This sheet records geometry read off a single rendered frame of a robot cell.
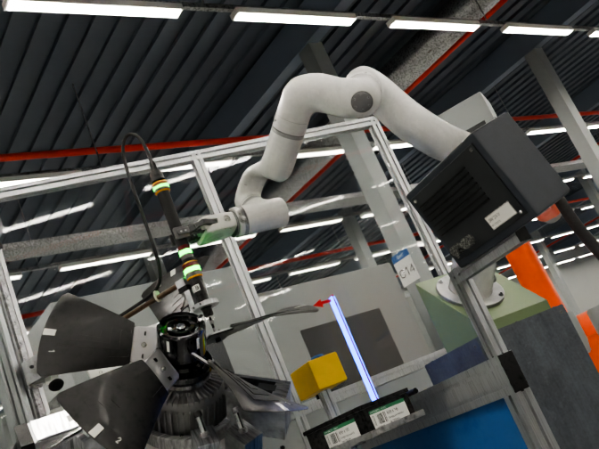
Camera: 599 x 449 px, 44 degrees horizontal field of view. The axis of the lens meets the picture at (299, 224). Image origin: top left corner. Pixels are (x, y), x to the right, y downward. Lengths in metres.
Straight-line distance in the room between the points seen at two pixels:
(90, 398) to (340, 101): 0.90
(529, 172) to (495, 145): 0.08
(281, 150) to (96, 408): 0.79
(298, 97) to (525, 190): 0.75
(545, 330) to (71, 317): 1.22
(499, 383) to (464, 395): 0.13
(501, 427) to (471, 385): 0.10
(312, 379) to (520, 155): 1.08
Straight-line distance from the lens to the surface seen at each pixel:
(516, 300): 2.18
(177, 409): 1.89
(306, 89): 1.92
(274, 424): 1.93
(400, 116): 1.94
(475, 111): 5.85
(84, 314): 1.98
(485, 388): 1.64
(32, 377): 2.35
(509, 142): 1.43
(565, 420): 2.05
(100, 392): 1.73
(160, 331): 1.84
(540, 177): 1.43
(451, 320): 2.12
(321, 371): 2.23
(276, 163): 1.98
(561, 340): 2.11
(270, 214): 2.06
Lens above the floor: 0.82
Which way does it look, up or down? 16 degrees up
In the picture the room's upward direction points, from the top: 23 degrees counter-clockwise
